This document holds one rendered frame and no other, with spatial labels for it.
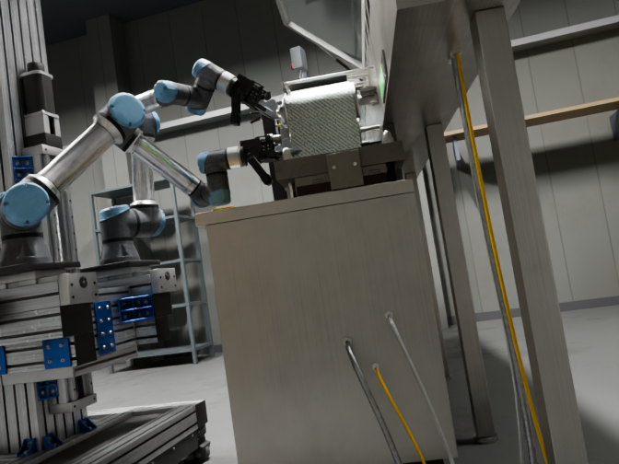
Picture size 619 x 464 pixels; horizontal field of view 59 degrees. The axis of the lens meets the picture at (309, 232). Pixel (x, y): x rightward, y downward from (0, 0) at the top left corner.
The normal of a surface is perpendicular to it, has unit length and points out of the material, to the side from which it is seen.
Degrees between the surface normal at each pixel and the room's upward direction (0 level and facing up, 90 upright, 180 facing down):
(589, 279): 90
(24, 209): 95
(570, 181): 90
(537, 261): 90
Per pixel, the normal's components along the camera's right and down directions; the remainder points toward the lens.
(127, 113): 0.60, -0.24
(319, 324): -0.10, -0.07
